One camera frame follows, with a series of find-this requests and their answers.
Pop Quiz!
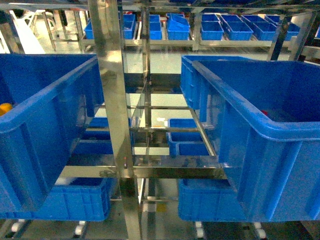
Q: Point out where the large blue bin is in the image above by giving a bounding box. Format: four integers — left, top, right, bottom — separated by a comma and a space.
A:
192, 59, 320, 222
0, 54, 104, 213

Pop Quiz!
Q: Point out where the blue lower left bin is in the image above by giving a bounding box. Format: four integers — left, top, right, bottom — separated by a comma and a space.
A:
0, 178, 117, 222

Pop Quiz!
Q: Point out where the large blue upper left bin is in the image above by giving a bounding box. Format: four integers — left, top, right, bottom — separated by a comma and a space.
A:
0, 54, 104, 213

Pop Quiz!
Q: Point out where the small blue divided bin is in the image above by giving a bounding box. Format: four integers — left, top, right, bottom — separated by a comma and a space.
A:
166, 118, 209, 157

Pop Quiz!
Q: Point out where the stainless steel rack post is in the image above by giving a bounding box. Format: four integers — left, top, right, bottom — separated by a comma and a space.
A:
88, 0, 142, 240

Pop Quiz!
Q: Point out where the yellow toy building block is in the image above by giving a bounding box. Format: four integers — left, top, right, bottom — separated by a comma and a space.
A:
0, 102, 13, 116

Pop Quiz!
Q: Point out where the blue lower right bin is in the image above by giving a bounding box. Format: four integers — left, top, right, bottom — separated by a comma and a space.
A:
178, 178, 246, 222

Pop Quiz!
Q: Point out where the large blue upper right bin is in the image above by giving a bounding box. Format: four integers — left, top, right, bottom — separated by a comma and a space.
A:
192, 59, 320, 222

